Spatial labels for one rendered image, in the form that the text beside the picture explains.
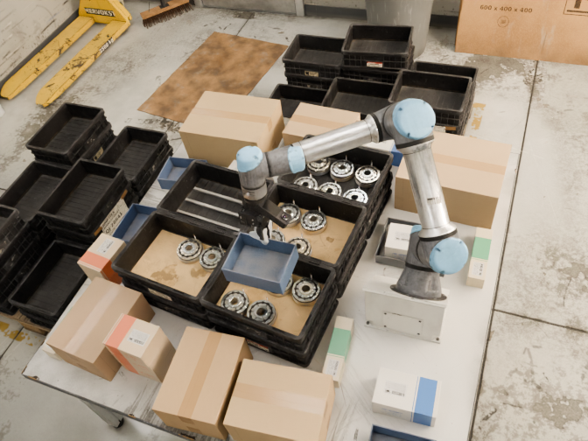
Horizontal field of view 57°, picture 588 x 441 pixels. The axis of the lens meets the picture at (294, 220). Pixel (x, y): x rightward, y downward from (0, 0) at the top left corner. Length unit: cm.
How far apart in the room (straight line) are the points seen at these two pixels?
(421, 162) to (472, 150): 72
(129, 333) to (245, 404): 47
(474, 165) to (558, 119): 174
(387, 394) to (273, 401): 37
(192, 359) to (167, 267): 43
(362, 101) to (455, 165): 125
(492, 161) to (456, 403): 95
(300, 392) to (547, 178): 226
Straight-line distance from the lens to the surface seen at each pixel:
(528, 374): 281
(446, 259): 167
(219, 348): 190
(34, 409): 314
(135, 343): 193
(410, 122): 160
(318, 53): 382
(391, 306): 188
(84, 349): 208
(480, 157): 230
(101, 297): 217
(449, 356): 201
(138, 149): 342
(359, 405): 192
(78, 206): 309
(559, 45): 440
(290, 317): 193
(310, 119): 255
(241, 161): 153
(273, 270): 176
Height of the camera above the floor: 251
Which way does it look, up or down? 50 degrees down
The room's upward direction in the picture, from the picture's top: 11 degrees counter-clockwise
